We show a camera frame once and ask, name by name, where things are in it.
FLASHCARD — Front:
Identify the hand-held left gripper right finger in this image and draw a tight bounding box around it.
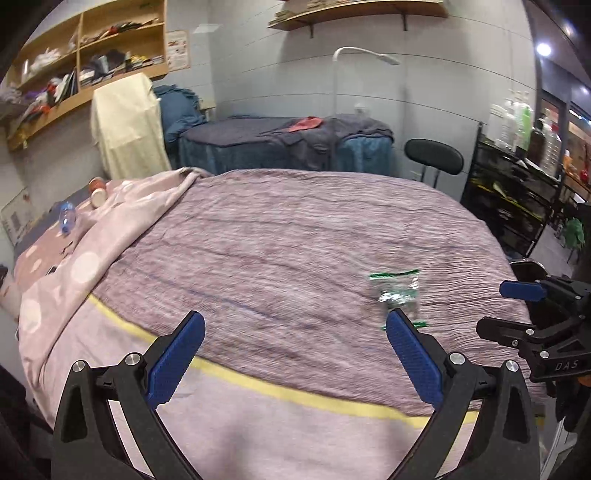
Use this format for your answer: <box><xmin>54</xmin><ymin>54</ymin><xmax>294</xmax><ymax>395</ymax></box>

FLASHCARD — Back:
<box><xmin>385</xmin><ymin>308</ymin><xmax>541</xmax><ymax>480</ymax></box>

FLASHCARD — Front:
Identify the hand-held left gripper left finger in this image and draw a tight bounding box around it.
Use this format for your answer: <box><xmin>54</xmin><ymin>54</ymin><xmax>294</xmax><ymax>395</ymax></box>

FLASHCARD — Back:
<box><xmin>52</xmin><ymin>310</ymin><xmax>206</xmax><ymax>480</ymax></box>

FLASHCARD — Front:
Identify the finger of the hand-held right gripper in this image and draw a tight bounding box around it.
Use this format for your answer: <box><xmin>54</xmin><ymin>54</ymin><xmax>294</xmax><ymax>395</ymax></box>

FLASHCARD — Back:
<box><xmin>475</xmin><ymin>316</ymin><xmax>539</xmax><ymax>350</ymax></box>
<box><xmin>499</xmin><ymin>261</ymin><xmax>555</xmax><ymax>304</ymax></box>

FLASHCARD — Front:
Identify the clear green-printed plastic wrapper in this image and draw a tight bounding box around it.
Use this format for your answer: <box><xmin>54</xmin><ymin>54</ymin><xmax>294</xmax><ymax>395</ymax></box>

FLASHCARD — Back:
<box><xmin>368</xmin><ymin>270</ymin><xmax>428</xmax><ymax>331</ymax></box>

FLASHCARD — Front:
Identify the green plastic bag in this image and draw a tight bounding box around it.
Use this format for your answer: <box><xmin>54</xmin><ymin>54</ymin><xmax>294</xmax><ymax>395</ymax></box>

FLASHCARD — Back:
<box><xmin>562</xmin><ymin>217</ymin><xmax>586</xmax><ymax>251</ymax></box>

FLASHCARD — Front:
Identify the black metal rack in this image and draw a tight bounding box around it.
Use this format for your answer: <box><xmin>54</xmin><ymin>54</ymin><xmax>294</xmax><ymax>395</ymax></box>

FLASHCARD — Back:
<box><xmin>459</xmin><ymin>121</ymin><xmax>568</xmax><ymax>259</ymax></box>

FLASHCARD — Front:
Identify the pink dotted blanket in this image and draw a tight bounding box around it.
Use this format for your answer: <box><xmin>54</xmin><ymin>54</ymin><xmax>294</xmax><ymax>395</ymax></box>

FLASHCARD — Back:
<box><xmin>13</xmin><ymin>167</ymin><xmax>214</xmax><ymax>352</ymax></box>

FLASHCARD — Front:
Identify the black chair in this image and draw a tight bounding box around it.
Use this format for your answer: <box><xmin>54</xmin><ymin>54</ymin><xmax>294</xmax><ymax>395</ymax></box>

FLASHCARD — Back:
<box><xmin>404</xmin><ymin>138</ymin><xmax>464</xmax><ymax>188</ymax></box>

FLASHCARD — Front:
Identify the purple striped bed cover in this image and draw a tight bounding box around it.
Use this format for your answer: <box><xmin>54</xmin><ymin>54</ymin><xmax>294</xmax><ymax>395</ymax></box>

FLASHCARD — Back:
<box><xmin>46</xmin><ymin>168</ymin><xmax>548</xmax><ymax>480</ymax></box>

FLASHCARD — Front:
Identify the group of assorted bottles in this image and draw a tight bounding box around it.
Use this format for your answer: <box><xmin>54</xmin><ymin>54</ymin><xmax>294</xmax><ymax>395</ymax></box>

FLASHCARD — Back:
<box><xmin>490</xmin><ymin>90</ymin><xmax>573</xmax><ymax>176</ymax></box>

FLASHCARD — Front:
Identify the clear plastic bottle blue label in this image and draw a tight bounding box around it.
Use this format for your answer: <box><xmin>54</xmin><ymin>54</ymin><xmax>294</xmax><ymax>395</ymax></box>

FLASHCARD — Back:
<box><xmin>59</xmin><ymin>200</ymin><xmax>77</xmax><ymax>236</ymax></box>

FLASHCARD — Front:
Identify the red and white jar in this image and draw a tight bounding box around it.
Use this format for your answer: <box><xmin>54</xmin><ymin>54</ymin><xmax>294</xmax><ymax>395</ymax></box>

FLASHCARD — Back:
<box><xmin>89</xmin><ymin>176</ymin><xmax>108</xmax><ymax>208</ymax></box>

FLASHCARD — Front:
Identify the bed with dark blue cover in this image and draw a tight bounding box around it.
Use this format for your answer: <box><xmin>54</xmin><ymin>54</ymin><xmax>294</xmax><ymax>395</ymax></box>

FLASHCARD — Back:
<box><xmin>178</xmin><ymin>115</ymin><xmax>397</xmax><ymax>176</ymax></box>

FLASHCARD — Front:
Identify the cream cloth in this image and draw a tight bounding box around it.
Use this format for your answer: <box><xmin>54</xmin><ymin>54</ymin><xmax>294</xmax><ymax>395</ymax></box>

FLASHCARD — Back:
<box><xmin>90</xmin><ymin>73</ymin><xmax>172</xmax><ymax>181</ymax></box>

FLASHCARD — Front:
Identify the dark grey cloth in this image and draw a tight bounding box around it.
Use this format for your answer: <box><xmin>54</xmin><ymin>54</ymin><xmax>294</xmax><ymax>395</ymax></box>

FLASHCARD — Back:
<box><xmin>261</xmin><ymin>115</ymin><xmax>396</xmax><ymax>158</ymax></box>

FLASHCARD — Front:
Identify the blue cloth pile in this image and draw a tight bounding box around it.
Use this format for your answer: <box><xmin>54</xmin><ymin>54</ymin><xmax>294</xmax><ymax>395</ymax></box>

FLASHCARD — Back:
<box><xmin>153</xmin><ymin>84</ymin><xmax>208</xmax><ymax>144</ymax></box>

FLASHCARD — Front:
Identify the wooden shelf unit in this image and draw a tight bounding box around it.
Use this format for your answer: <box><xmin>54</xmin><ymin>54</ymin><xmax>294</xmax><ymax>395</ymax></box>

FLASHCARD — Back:
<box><xmin>0</xmin><ymin>0</ymin><xmax>169</xmax><ymax>151</ymax></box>

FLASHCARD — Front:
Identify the white lamp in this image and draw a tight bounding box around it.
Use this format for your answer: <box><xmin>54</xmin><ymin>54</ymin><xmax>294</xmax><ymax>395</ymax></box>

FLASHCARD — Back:
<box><xmin>332</xmin><ymin>46</ymin><xmax>402</xmax><ymax>116</ymax></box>

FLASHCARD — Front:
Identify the white wall notice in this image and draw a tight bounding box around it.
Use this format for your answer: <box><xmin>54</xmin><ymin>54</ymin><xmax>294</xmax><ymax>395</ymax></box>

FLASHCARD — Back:
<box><xmin>0</xmin><ymin>187</ymin><xmax>35</xmax><ymax>241</ymax></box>

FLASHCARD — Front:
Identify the wall poster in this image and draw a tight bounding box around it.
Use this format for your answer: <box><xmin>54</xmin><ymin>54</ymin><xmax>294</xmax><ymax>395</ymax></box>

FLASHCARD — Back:
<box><xmin>166</xmin><ymin>30</ymin><xmax>191</xmax><ymax>71</ymax></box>

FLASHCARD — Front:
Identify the wooden wall shelf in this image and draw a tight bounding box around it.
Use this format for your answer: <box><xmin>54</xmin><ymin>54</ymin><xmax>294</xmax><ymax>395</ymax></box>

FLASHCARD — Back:
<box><xmin>268</xmin><ymin>0</ymin><xmax>450</xmax><ymax>38</ymax></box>

